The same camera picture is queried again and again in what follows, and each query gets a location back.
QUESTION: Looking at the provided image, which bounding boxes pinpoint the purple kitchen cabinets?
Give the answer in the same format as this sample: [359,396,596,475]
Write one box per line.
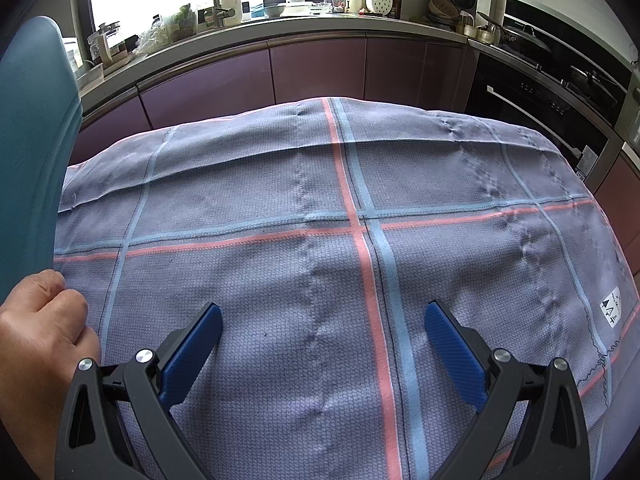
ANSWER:
[67,35,478,166]

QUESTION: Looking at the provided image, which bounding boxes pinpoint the glass jar with metal lid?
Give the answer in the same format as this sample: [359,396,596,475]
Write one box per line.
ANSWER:
[87,21,126,66]

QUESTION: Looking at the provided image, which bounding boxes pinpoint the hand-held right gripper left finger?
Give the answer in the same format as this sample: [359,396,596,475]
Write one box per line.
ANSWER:
[54,302,223,480]

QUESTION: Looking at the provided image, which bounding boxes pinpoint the person's left forearm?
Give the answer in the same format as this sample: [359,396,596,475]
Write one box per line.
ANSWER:
[0,387,66,480]

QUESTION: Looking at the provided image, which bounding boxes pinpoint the wok with glass lid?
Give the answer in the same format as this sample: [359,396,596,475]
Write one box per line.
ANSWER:
[477,12,551,53]

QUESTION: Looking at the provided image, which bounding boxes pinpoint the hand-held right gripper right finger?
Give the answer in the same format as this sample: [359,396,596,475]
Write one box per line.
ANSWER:
[424,300,591,480]

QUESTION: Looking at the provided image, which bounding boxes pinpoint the teal plastic bin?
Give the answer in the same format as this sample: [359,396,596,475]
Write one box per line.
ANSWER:
[0,15,83,303]

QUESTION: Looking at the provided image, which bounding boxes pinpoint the bag of green vegetables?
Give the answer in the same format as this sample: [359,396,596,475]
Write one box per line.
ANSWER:
[132,4,198,53]

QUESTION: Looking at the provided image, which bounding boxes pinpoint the black gas cooktop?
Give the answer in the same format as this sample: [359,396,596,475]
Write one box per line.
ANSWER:
[475,25,631,111]

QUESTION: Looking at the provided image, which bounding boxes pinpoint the purple checked tablecloth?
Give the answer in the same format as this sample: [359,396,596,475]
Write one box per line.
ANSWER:
[52,96,640,480]

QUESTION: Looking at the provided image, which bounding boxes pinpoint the person's left hand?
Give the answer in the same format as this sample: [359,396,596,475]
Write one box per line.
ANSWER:
[0,269,103,401]

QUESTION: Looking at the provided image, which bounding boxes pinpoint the black built-in oven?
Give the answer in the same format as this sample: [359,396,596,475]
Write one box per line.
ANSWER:
[462,52,621,181]

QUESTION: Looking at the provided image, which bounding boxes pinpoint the grey kitchen countertop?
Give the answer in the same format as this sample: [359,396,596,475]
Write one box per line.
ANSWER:
[75,12,481,111]

